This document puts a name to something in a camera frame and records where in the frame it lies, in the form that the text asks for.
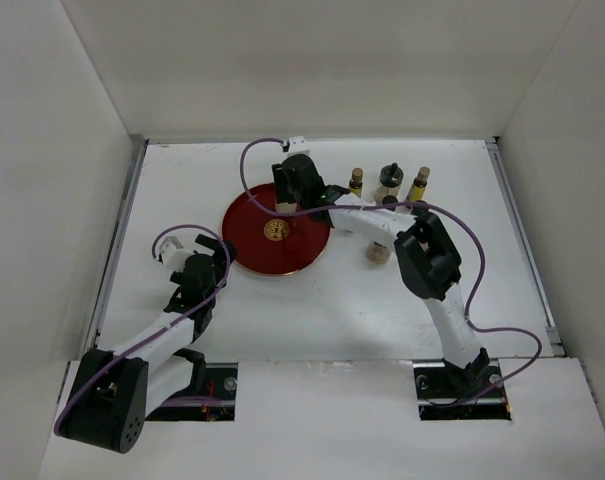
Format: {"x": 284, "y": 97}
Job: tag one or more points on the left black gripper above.
{"x": 207, "y": 242}

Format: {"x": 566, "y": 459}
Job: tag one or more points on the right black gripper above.
{"x": 281, "y": 184}

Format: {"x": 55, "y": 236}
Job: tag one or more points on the black knob glass jar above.
{"x": 377, "y": 253}

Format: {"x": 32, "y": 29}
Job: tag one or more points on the yellow cap spice jar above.
{"x": 286, "y": 207}

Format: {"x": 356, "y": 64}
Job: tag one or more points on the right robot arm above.
{"x": 428, "y": 261}

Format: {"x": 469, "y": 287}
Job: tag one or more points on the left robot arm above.
{"x": 115, "y": 390}

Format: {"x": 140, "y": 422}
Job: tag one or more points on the red round tray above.
{"x": 272, "y": 245}

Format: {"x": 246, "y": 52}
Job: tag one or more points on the yellow label bottle left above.
{"x": 356, "y": 182}

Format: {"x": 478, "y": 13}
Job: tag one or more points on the yellow label bottle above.
{"x": 356, "y": 182}
{"x": 418, "y": 186}

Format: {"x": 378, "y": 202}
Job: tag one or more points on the black cap spice middle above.
{"x": 389, "y": 199}

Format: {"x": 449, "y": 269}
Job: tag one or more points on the rear black knob jar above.
{"x": 390, "y": 180}

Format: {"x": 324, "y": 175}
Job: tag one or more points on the yellow label bottle right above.
{"x": 418, "y": 186}

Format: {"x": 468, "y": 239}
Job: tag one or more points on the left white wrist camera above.
{"x": 172, "y": 254}

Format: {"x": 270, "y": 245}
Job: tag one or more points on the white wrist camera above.
{"x": 297, "y": 145}
{"x": 172, "y": 254}

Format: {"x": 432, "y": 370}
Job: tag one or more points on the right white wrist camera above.
{"x": 297, "y": 145}

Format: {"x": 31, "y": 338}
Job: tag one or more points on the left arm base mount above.
{"x": 210, "y": 397}

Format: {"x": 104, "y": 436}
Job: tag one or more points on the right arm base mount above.
{"x": 439, "y": 400}

